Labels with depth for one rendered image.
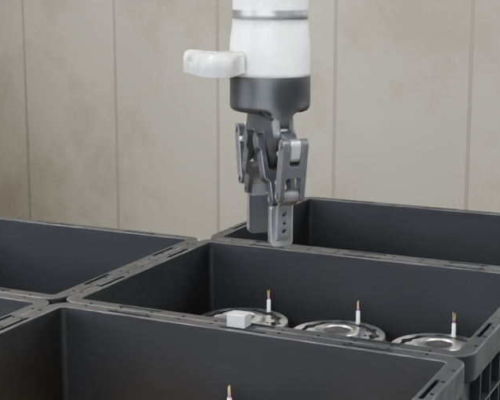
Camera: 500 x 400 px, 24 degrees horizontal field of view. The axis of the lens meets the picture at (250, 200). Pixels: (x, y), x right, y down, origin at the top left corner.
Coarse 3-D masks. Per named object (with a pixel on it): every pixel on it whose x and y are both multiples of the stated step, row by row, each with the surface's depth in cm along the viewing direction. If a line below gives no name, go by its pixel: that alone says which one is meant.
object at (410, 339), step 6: (408, 336) 121; (414, 336) 121; (420, 336) 122; (426, 336) 122; (432, 336) 122; (438, 336) 122; (444, 336) 121; (450, 336) 121; (456, 336) 121; (396, 342) 119; (402, 342) 120; (408, 342) 119; (414, 342) 119; (462, 342) 119
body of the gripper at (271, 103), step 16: (240, 80) 105; (256, 80) 104; (272, 80) 103; (288, 80) 104; (304, 80) 105; (240, 96) 105; (256, 96) 104; (272, 96) 104; (288, 96) 104; (304, 96) 105; (240, 112) 106; (256, 112) 104; (272, 112) 104; (288, 112) 104; (256, 128) 108; (272, 128) 104; (288, 128) 105; (272, 144) 105; (256, 160) 109; (272, 160) 106
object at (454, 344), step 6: (420, 342) 118; (426, 342) 118; (432, 342) 119; (438, 342) 119; (444, 342) 119; (450, 342) 118; (456, 342) 118; (444, 348) 116; (450, 348) 116; (456, 348) 116
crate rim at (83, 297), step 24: (216, 240) 135; (144, 264) 124; (168, 264) 126; (384, 264) 126; (408, 264) 125; (432, 264) 124; (96, 288) 114; (144, 312) 106; (168, 312) 106; (312, 336) 99; (336, 336) 99; (480, 336) 100; (480, 360) 96
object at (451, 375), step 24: (48, 312) 106; (72, 312) 108; (96, 312) 106; (120, 312) 106; (0, 336) 100; (240, 336) 100; (264, 336) 99; (288, 336) 99; (408, 360) 94; (432, 360) 93; (456, 360) 93; (432, 384) 87; (456, 384) 90
